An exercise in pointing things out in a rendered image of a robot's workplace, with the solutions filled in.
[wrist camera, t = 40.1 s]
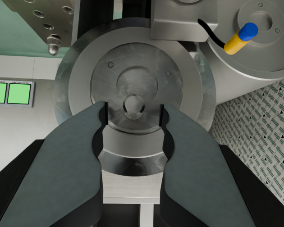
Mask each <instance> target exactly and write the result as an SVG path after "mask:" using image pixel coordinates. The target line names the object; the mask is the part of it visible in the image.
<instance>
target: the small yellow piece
mask: <svg viewBox="0 0 284 227"><path fill-rule="evenodd" d="M197 22H198V24H200V25H201V26H202V27H203V28H204V29H205V31H206V32H207V33H208V35H209V36H210V38H211V39H212V40H213V41H214V42H215V43H216V44H217V45H218V46H219V47H221V48H223V49H224V50H225V52H226V53H227V54H235V53H236V52H237V51H239V50H240V49H241V48H242V47H244V46H245V45H246V44H247V43H248V42H249V41H250V40H251V39H252V38H253V37H254V36H255V35H257V33H258V27H257V26H256V25H255V24H254V23H247V24H245V25H244V26H243V27H242V28H241V29H240V30H238V31H237V32H236V33H235V34H234V35H233V36H232V37H231V38H230V40H229V41H228V42H227V43H224V42H222V41H221V40H220V39H219V38H218V37H217V36H216V35H215V34H214V33H213V31H212V30H211V28H210V27H209V26H208V25H207V24H206V23H205V22H204V21H203V20H201V19H198V20H197Z"/></svg>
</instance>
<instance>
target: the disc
mask: <svg viewBox="0 0 284 227"><path fill-rule="evenodd" d="M124 27H146V28H151V19H149V18H138V17H130V18H119V19H114V20H111V21H108V22H105V23H102V24H100V25H98V26H96V27H94V28H92V29H91V30H89V31H87V32H86V33H85V34H83V35H82V36H81V37H80V38H78V39H77V40H76V41H75V42H74V43H73V45H72V46H71V47H70V48H69V50H68V51H67V53H66V54H65V56H64V57H63V59H62V61H61V63H60V65H59V67H58V70H57V73H56V77H55V82H54V88H53V105H54V111H55V116H56V120H57V122H58V125H60V124H61V123H63V122H64V121H65V120H67V119H68V118H70V117H72V116H73V115H72V112H71V109H70V105H69V97H68V86H69V78H70V74H71V72H72V69H73V66H74V64H75V62H76V60H77V58H78V57H79V55H80V54H81V53H82V52H83V50H84V49H85V48H86V47H87V46H88V45H89V44H90V43H91V42H93V41H94V40H95V39H97V38H98V37H100V36H101V35H103V34H105V33H108V32H110V31H112V30H116V29H120V28H124ZM177 42H179V43H180V44H181V45H182V46H183V47H184V48H185V49H186V50H187V51H188V52H189V54H190V55H191V56H192V58H193V59H194V61H195V63H196V65H197V67H198V69H199V72H200V75H201V79H202V85H203V100H202V108H201V111H200V114H199V117H198V119H197V121H196V122H197V123H198V124H200V125H201V126H202V127H203V128H204V129H206V130H207V131H209V129H210V127H211V124H212V122H213V118H214V115H215V108H216V87H215V80H214V77H213V74H212V70H211V68H210V66H209V64H208V62H207V59H206V58H205V56H204V54H203V53H202V52H201V50H200V49H199V48H198V47H197V45H196V44H195V43H194V42H193V41H177ZM108 125H109V126H111V125H110V124H108ZM111 127H112V128H114V129H115V130H117V131H119V132H123V133H127V134H132V135H141V134H148V133H151V132H154V131H156V130H158V129H159V128H161V127H159V128H157V129H155V130H153V131H150V132H145V133H128V132H124V131H121V130H119V129H117V128H115V127H113V126H111ZM98 159H99V161H100V163H101V169H102V170H104V171H107V172H110V173H113V174H117V175H122V176H129V177H141V176H149V175H154V174H158V173H161V172H163V171H164V167H165V164H166V162H167V157H166V155H165V154H164V153H161V154H158V155H154V156H151V157H145V158H127V157H122V156H118V155H114V154H112V153H109V152H107V151H105V150H102V151H101V153H100V154H99V156H98Z"/></svg>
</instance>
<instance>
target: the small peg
mask: <svg viewBox="0 0 284 227"><path fill-rule="evenodd" d="M144 108H145V102H144V100H143V98H142V97H141V96H139V95H136V94H132V95H129V96H127V97H126V98H125V99H124V101H123V109H124V113H125V115H126V117H127V118H129V119H131V120H137V119H139V118H140V117H141V115H142V113H143V111H144Z"/></svg>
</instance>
